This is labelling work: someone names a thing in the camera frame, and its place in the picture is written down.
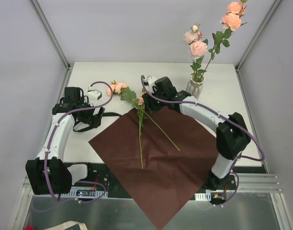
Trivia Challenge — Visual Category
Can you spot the pink artificial flower bouquet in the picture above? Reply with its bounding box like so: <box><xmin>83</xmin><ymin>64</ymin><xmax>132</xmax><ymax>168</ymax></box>
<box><xmin>107</xmin><ymin>80</ymin><xmax>180</xmax><ymax>169</ymax></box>

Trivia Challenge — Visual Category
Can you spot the light pink rose stem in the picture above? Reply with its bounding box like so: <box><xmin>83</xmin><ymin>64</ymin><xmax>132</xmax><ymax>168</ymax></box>
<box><xmin>183</xmin><ymin>23</ymin><xmax>208</xmax><ymax>82</ymax></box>

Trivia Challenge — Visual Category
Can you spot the red and maroon wrapping paper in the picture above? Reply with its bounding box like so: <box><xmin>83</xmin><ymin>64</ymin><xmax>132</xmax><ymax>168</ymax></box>
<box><xmin>89</xmin><ymin>108</ymin><xmax>218</xmax><ymax>230</ymax></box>

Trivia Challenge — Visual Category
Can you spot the orange pink rose stem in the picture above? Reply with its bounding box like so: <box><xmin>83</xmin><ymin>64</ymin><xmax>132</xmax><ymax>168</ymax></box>
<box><xmin>199</xmin><ymin>0</ymin><xmax>247</xmax><ymax>80</ymax></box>

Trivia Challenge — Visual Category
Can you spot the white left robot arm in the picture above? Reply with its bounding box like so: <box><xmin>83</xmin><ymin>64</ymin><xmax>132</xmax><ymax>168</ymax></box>
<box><xmin>25</xmin><ymin>87</ymin><xmax>105</xmax><ymax>195</ymax></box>

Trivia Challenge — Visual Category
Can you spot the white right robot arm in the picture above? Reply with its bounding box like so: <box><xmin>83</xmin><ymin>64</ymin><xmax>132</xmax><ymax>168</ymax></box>
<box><xmin>141</xmin><ymin>76</ymin><xmax>251</xmax><ymax>191</ymax></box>

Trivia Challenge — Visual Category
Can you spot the beige ceramic vase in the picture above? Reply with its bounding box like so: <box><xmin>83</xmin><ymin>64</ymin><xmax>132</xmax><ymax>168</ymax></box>
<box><xmin>185</xmin><ymin>76</ymin><xmax>204</xmax><ymax>99</ymax></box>

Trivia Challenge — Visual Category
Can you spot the red cloth item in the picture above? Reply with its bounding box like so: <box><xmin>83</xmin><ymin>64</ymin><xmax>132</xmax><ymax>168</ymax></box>
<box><xmin>24</xmin><ymin>225</ymin><xmax>35</xmax><ymax>230</ymax></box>

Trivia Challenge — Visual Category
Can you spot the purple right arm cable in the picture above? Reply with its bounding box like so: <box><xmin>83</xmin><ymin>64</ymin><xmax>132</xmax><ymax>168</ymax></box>
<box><xmin>140</xmin><ymin>75</ymin><xmax>266</xmax><ymax>209</ymax></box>

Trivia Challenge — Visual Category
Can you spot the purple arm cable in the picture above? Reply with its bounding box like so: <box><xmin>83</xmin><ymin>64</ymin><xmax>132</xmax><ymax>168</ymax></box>
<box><xmin>140</xmin><ymin>75</ymin><xmax>266</xmax><ymax>209</ymax></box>
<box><xmin>31</xmin><ymin>81</ymin><xmax>113</xmax><ymax>213</ymax></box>

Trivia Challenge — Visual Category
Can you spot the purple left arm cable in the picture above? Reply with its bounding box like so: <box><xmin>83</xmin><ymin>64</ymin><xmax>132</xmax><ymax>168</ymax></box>
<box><xmin>31</xmin><ymin>81</ymin><xmax>113</xmax><ymax>213</ymax></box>

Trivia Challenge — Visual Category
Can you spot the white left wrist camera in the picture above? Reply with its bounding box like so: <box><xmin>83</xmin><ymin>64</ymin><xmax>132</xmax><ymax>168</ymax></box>
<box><xmin>87</xmin><ymin>90</ymin><xmax>102</xmax><ymax>100</ymax></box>

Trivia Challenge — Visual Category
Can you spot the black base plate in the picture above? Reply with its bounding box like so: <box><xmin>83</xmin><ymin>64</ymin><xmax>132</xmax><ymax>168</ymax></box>
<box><xmin>71</xmin><ymin>163</ymin><xmax>237</xmax><ymax>200</ymax></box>

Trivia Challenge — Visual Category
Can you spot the left white cable duct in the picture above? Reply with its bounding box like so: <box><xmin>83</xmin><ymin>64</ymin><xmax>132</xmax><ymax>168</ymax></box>
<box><xmin>33</xmin><ymin>188</ymin><xmax>109</xmax><ymax>199</ymax></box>

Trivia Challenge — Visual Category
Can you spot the white cable duct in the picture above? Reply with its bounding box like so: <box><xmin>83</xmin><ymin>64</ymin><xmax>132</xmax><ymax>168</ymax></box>
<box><xmin>194</xmin><ymin>193</ymin><xmax>227</xmax><ymax>202</ymax></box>
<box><xmin>33</xmin><ymin>188</ymin><xmax>109</xmax><ymax>199</ymax></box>

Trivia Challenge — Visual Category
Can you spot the left rear frame post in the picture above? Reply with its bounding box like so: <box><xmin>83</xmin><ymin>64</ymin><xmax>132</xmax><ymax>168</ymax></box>
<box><xmin>29</xmin><ymin>0</ymin><xmax>71</xmax><ymax>70</ymax></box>

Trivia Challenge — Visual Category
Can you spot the frame post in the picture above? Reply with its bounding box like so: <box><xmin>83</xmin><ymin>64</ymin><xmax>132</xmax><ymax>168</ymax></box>
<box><xmin>235</xmin><ymin>0</ymin><xmax>283</xmax><ymax>72</ymax></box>
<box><xmin>29</xmin><ymin>0</ymin><xmax>71</xmax><ymax>70</ymax></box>

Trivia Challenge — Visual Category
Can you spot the right white cable duct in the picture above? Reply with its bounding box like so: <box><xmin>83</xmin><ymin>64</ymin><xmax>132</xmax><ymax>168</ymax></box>
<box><xmin>194</xmin><ymin>193</ymin><xmax>227</xmax><ymax>202</ymax></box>

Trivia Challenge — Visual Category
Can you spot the aluminium frame rail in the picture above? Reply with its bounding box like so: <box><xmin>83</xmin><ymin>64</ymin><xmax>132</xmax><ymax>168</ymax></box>
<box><xmin>23</xmin><ymin>167</ymin><xmax>280</xmax><ymax>192</ymax></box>

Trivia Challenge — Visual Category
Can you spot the right rear frame post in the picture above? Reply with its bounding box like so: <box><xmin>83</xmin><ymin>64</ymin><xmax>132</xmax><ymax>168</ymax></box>
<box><xmin>235</xmin><ymin>0</ymin><xmax>283</xmax><ymax>72</ymax></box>

